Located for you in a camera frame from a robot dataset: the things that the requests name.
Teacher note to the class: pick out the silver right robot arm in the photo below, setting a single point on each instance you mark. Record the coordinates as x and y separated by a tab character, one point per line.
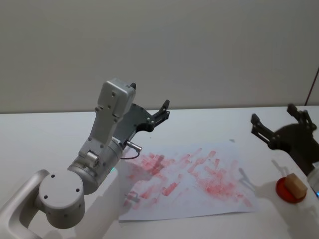
314	183

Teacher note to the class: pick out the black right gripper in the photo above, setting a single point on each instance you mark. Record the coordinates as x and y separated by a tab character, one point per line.
299	142

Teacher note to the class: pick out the small wooden stamp block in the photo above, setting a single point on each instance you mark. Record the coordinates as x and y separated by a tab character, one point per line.
296	185

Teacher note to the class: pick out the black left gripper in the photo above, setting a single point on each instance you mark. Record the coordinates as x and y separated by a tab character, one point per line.
135	119

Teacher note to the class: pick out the round red ink pad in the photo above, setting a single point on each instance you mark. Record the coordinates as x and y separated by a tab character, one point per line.
282	190

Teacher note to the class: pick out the white paper with red marks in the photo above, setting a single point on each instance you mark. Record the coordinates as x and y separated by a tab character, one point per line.
189	196

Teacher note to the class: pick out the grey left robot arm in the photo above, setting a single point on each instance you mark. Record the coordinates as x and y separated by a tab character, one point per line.
59	196

